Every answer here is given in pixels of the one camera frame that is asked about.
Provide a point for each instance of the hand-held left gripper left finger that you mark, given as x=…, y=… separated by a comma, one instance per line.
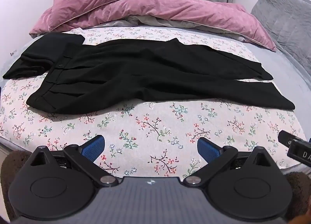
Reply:
x=95, y=145

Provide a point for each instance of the brown fuzzy clothing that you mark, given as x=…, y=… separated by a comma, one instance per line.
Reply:
x=11, y=165

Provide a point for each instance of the pink duvet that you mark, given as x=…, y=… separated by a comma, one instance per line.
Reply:
x=136, y=2

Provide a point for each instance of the folded black garment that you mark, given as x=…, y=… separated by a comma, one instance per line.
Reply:
x=41, y=56

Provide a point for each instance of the floral bed sheet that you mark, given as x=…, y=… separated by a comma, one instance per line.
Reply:
x=150, y=126

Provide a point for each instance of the grey quilted pillow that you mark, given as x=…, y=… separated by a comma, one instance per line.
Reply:
x=284, y=17

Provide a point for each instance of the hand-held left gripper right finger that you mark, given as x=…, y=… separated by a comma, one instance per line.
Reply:
x=207, y=148

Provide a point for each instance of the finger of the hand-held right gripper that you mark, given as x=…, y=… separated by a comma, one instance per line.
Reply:
x=297, y=149

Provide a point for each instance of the black pants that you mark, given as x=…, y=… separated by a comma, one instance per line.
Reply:
x=150, y=73

